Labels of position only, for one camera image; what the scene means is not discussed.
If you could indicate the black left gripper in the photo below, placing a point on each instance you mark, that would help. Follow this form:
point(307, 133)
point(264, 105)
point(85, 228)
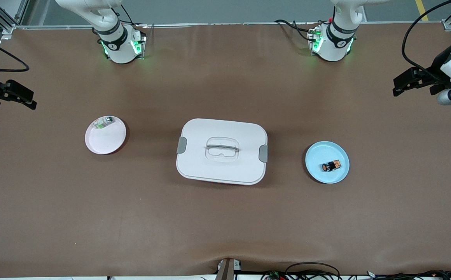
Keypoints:
point(438, 62)

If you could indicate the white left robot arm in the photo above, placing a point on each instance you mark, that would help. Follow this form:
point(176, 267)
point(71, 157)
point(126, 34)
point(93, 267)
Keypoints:
point(336, 44)

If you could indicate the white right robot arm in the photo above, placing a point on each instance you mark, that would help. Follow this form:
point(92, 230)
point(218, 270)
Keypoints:
point(118, 46)

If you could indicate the pink round plate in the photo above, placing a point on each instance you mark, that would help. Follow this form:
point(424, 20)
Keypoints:
point(105, 136)

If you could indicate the light blue round plate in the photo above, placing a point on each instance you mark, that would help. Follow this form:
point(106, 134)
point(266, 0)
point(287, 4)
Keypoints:
point(326, 177)

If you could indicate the grey box latch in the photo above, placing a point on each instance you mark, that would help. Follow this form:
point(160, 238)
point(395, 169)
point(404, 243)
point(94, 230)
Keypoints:
point(181, 145)
point(263, 153)

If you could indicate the white lidded storage box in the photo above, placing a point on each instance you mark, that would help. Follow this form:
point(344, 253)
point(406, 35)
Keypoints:
point(221, 167)

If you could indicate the brown table mat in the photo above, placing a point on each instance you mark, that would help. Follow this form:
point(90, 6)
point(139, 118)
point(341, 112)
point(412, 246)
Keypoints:
point(225, 217)

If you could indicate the small green clear switch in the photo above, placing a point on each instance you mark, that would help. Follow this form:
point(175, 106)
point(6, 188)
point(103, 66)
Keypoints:
point(103, 123)

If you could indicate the silver table edge rail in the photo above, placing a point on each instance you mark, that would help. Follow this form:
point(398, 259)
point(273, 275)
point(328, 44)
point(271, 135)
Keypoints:
point(225, 24)

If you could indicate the wooden metal bracket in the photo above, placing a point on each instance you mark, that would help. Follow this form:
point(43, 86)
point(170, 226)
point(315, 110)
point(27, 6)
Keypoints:
point(227, 269)

